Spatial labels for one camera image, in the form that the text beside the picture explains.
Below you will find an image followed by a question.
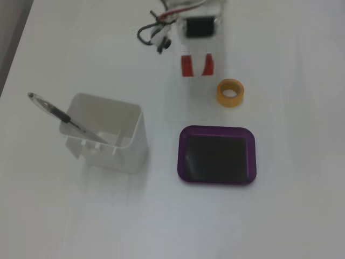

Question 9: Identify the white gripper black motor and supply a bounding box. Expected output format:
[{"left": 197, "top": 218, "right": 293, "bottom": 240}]
[{"left": 175, "top": 12, "right": 225, "bottom": 78}]

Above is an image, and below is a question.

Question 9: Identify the clear black ballpoint pen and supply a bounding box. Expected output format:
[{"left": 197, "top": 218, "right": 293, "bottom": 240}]
[{"left": 27, "top": 92, "right": 110, "bottom": 145}]

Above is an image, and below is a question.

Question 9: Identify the purple tray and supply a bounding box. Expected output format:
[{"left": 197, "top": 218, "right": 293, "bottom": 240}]
[{"left": 177, "top": 125, "right": 257, "bottom": 187}]

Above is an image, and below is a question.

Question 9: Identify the white plastic box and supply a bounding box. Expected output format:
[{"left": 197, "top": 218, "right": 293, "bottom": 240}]
[{"left": 58, "top": 92, "right": 148, "bottom": 174}]

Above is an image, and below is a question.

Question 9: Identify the red cube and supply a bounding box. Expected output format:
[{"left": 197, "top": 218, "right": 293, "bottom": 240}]
[{"left": 181, "top": 53, "right": 215, "bottom": 78}]

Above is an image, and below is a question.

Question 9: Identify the yellow tape roll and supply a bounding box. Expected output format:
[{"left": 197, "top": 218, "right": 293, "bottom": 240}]
[{"left": 216, "top": 78, "right": 245, "bottom": 108}]

